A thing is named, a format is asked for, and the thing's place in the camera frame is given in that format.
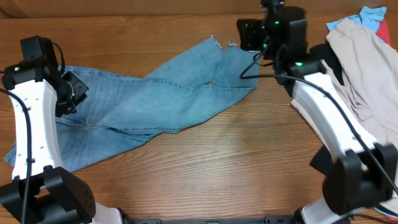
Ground cardboard backboard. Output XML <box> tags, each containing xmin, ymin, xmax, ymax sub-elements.
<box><xmin>1</xmin><ymin>0</ymin><xmax>397</xmax><ymax>19</ymax></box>

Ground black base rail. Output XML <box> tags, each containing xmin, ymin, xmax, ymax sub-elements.
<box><xmin>127</xmin><ymin>215</ymin><xmax>301</xmax><ymax>224</ymax></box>

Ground black garment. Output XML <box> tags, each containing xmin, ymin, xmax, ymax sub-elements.
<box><xmin>310</xmin><ymin>42</ymin><xmax>344</xmax><ymax>175</ymax></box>

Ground red garment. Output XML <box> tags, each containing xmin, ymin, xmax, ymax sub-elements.
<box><xmin>376</xmin><ymin>19</ymin><xmax>391</xmax><ymax>45</ymax></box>

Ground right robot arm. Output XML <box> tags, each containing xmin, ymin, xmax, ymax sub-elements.
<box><xmin>237</xmin><ymin>1</ymin><xmax>397</xmax><ymax>224</ymax></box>

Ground beige garment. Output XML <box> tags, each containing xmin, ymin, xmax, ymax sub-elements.
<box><xmin>290</xmin><ymin>17</ymin><xmax>398</xmax><ymax>215</ymax></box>

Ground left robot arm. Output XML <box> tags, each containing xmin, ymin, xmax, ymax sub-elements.
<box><xmin>1</xmin><ymin>36</ymin><xmax>130</xmax><ymax>223</ymax></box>

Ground light blue shirt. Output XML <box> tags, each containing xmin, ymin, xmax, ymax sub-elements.
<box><xmin>326</xmin><ymin>6</ymin><xmax>387</xmax><ymax>33</ymax></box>

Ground light blue denim jeans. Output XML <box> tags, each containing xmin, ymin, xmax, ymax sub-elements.
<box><xmin>5</xmin><ymin>38</ymin><xmax>259</xmax><ymax>172</ymax></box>

